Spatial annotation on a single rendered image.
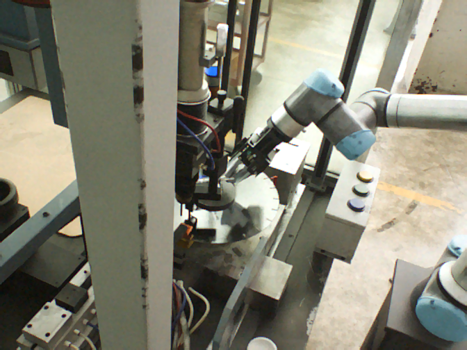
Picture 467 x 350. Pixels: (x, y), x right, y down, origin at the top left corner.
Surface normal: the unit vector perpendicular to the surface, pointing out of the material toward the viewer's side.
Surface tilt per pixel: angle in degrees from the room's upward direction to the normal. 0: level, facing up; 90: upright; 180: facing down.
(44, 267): 0
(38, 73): 90
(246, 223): 0
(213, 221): 0
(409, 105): 49
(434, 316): 98
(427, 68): 90
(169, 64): 90
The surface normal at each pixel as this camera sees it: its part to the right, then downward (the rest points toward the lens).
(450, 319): -0.61, 0.55
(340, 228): -0.39, 0.55
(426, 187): 0.10, -0.78
